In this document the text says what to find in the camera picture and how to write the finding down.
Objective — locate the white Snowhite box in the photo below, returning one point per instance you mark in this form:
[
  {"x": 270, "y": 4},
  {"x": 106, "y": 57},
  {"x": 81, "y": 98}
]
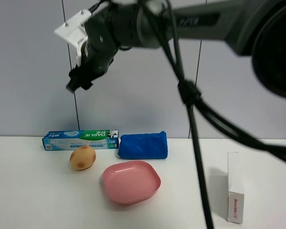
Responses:
[{"x": 236, "y": 191}]

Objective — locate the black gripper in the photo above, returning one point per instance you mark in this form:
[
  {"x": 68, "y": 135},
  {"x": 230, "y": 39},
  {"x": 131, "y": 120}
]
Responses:
[{"x": 99, "y": 50}]

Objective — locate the blue folded towel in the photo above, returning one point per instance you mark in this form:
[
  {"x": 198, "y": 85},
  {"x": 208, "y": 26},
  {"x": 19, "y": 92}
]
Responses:
[{"x": 151, "y": 146}]

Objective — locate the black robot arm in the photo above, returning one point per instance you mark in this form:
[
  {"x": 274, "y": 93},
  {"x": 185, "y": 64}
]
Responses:
[{"x": 255, "y": 28}]

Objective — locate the pink square plate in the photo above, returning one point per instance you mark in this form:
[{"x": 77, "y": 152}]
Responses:
[{"x": 130, "y": 182}]

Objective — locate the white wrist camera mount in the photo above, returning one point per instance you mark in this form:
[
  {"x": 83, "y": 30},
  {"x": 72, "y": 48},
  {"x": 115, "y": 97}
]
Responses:
[{"x": 73, "y": 32}]

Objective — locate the Darlie toothpaste box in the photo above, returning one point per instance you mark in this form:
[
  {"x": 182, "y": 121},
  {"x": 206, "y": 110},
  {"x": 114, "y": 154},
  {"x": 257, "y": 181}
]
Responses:
[{"x": 71, "y": 140}]

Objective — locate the brown potato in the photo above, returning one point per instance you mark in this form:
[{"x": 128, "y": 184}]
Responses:
[{"x": 82, "y": 158}]

